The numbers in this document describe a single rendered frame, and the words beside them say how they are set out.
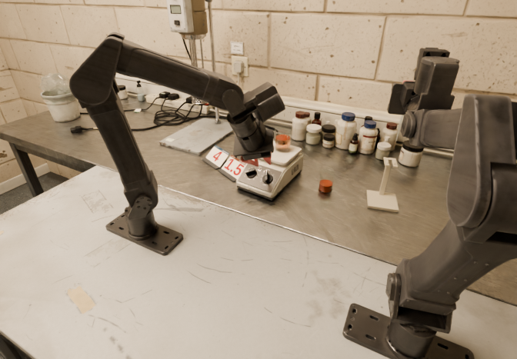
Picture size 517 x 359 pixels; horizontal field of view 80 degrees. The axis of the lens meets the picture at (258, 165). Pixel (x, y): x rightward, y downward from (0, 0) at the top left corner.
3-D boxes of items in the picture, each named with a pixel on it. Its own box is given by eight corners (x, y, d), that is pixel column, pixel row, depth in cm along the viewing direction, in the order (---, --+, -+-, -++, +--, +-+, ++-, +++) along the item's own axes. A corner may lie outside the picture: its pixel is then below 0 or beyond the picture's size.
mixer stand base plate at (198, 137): (199, 154, 112) (198, 152, 111) (158, 144, 120) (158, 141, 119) (240, 126, 135) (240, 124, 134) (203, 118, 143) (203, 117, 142)
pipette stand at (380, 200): (398, 212, 83) (410, 171, 77) (367, 207, 85) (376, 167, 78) (395, 195, 90) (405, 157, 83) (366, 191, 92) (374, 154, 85)
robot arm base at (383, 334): (356, 276, 55) (348, 307, 49) (489, 325, 47) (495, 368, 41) (350, 304, 59) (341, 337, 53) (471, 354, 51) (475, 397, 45)
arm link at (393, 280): (388, 267, 49) (393, 296, 45) (449, 277, 48) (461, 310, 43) (381, 292, 53) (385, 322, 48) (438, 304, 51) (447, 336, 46)
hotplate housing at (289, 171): (272, 202, 87) (272, 178, 83) (235, 188, 93) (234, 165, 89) (305, 169, 103) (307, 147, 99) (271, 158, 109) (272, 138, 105)
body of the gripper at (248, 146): (237, 139, 81) (226, 121, 75) (275, 133, 78) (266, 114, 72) (235, 159, 77) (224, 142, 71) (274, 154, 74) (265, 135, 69)
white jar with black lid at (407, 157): (421, 161, 107) (427, 143, 104) (415, 169, 103) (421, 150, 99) (401, 156, 111) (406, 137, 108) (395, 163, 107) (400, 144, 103)
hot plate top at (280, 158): (285, 166, 89) (285, 164, 88) (250, 155, 95) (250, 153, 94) (302, 151, 98) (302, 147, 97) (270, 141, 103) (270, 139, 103)
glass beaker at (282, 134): (281, 145, 100) (281, 122, 96) (294, 150, 97) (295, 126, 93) (268, 151, 96) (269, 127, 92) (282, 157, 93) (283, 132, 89)
